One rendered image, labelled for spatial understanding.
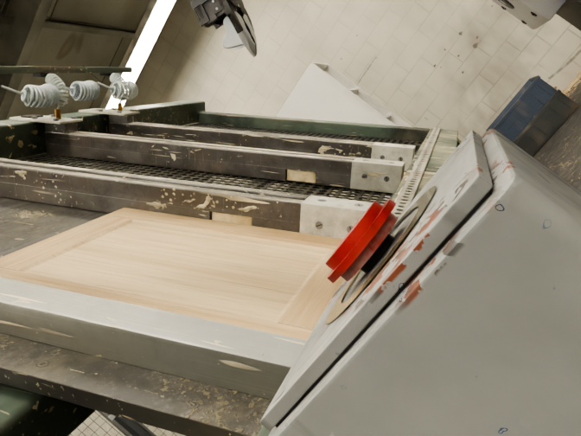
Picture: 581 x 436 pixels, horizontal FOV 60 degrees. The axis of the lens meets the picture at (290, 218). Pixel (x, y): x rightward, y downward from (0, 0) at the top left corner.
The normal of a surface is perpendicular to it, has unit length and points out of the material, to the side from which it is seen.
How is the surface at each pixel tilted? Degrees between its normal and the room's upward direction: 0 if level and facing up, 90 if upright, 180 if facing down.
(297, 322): 58
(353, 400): 90
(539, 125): 90
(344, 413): 90
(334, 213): 90
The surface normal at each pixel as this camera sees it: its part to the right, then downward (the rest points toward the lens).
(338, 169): -0.31, 0.27
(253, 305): 0.04, -0.95
